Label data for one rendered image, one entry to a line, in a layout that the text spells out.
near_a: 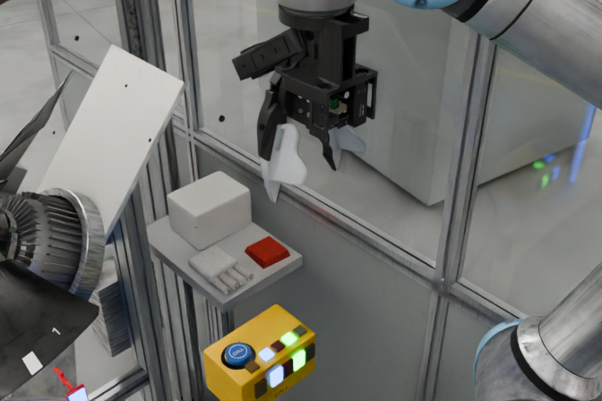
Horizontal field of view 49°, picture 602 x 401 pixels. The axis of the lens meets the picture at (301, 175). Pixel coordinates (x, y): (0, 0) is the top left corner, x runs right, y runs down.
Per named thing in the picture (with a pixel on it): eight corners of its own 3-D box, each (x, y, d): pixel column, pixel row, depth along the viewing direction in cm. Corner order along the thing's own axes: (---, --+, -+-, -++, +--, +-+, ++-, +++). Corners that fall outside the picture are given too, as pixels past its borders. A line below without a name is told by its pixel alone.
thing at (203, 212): (215, 198, 179) (212, 163, 173) (253, 224, 169) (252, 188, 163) (161, 224, 169) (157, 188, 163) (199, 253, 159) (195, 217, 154)
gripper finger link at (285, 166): (284, 223, 67) (309, 136, 64) (246, 198, 70) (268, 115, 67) (305, 220, 69) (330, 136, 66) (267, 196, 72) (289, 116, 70)
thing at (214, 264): (216, 250, 161) (215, 243, 159) (255, 279, 152) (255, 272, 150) (187, 265, 156) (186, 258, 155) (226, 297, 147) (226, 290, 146)
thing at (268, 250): (270, 239, 164) (270, 233, 163) (290, 256, 159) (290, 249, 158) (244, 251, 160) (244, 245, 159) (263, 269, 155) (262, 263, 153)
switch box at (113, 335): (145, 309, 177) (133, 244, 165) (164, 328, 172) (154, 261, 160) (94, 338, 169) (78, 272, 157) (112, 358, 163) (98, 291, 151)
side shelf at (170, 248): (212, 202, 183) (211, 193, 181) (302, 265, 160) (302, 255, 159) (136, 240, 169) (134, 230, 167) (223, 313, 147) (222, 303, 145)
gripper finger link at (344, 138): (364, 186, 74) (345, 129, 67) (326, 166, 78) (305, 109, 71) (382, 168, 75) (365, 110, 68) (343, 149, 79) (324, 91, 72)
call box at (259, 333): (277, 344, 121) (276, 301, 115) (316, 375, 115) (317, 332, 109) (206, 393, 112) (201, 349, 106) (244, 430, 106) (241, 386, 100)
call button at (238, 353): (240, 345, 108) (239, 337, 107) (256, 358, 105) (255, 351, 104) (220, 357, 105) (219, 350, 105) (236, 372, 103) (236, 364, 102)
